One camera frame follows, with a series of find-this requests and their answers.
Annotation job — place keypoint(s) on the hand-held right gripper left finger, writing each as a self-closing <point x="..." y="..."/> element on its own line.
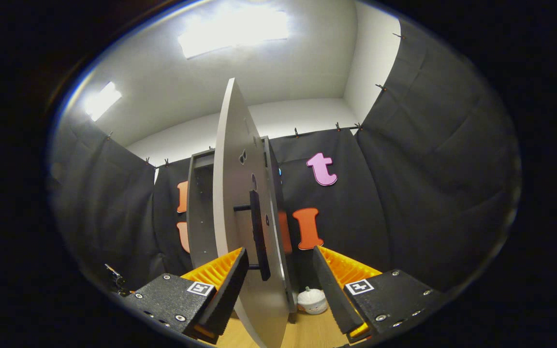
<point x="223" y="297"/>

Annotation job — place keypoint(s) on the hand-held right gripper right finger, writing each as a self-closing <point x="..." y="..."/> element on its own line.
<point x="336" y="297"/>

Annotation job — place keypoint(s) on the grey cabinet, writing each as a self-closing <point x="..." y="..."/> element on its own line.
<point x="198" y="217"/>

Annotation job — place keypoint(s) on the white ceramic jar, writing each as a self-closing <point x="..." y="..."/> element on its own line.
<point x="313" y="302"/>

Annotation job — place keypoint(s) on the black backdrop cloth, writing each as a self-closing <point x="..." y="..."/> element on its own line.
<point x="428" y="193"/>

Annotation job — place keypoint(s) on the small ceiling light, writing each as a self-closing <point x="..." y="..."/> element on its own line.
<point x="102" y="100"/>

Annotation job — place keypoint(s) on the large ceiling light panel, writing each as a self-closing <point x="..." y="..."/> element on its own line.
<point x="232" y="31"/>

